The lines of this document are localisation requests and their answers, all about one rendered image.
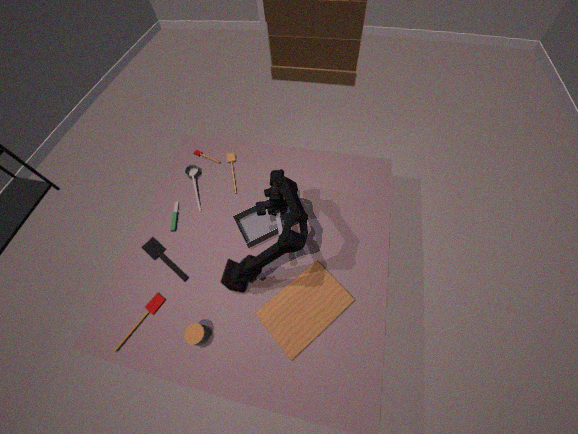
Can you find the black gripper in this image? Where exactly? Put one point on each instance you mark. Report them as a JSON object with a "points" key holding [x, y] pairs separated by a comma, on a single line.
{"points": [[271, 207]]}

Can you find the wooden board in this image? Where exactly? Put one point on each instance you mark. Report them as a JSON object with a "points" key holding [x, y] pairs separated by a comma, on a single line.
{"points": [[304, 308]]}

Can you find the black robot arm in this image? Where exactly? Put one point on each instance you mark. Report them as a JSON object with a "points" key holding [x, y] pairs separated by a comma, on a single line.
{"points": [[289, 241]]}

